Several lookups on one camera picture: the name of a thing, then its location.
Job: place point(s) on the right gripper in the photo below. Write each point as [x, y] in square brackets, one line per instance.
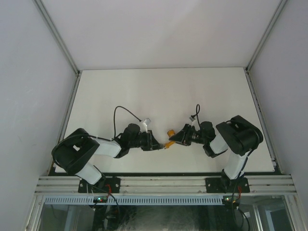
[182, 137]

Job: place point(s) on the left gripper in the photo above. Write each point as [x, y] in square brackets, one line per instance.
[151, 143]

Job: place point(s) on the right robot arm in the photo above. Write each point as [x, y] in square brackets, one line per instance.
[236, 135]

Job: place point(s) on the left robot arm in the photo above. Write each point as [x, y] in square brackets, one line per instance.
[73, 154]

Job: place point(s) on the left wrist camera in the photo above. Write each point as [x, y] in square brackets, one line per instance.
[144, 125]

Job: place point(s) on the right aluminium frame post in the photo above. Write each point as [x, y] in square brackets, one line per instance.
[249, 77]

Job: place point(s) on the aluminium frame post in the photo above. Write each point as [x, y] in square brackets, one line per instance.
[249, 77]
[47, 19]

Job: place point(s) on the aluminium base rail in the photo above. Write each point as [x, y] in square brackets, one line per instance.
[182, 185]

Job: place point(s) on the perforated cable tray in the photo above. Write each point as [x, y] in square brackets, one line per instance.
[135, 200]

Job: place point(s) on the left aluminium frame post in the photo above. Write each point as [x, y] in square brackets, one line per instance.
[47, 19]

